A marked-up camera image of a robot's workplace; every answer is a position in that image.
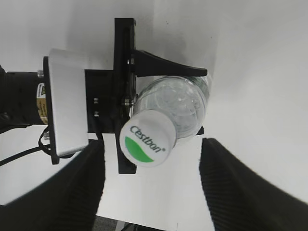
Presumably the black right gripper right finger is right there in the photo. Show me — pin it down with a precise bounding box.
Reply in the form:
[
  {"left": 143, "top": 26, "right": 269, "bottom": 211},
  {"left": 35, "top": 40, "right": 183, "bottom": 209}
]
[{"left": 200, "top": 138, "right": 308, "bottom": 231}]

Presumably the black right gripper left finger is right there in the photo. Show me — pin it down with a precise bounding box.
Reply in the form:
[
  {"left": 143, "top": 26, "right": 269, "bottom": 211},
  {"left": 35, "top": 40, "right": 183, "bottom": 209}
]
[{"left": 0, "top": 140, "right": 105, "bottom": 231}]

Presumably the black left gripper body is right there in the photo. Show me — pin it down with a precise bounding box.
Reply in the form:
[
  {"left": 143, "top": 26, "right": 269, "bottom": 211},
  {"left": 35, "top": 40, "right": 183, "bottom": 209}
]
[{"left": 85, "top": 18, "right": 137, "bottom": 174}]

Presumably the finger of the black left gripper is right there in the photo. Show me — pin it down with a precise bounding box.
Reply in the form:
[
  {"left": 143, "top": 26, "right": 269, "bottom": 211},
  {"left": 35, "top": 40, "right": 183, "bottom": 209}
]
[
  {"left": 196, "top": 126, "right": 204, "bottom": 136},
  {"left": 134, "top": 50, "right": 207, "bottom": 77}
]

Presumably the clear Cestbon water bottle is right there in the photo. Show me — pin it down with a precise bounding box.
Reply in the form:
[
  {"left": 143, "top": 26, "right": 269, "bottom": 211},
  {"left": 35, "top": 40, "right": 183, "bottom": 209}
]
[{"left": 133, "top": 76, "right": 212, "bottom": 142}]

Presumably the white green bottle cap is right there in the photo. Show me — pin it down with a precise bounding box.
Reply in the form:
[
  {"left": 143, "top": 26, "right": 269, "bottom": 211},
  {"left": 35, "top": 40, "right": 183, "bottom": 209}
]
[{"left": 119, "top": 110, "right": 177, "bottom": 167}]

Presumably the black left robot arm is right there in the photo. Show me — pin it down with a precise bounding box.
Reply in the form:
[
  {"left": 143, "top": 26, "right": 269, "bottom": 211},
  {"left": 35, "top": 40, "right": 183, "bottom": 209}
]
[{"left": 0, "top": 18, "right": 207, "bottom": 136}]

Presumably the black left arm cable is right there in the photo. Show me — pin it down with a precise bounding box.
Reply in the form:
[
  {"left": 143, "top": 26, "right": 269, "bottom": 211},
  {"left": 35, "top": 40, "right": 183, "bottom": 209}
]
[{"left": 0, "top": 117, "right": 104, "bottom": 167}]

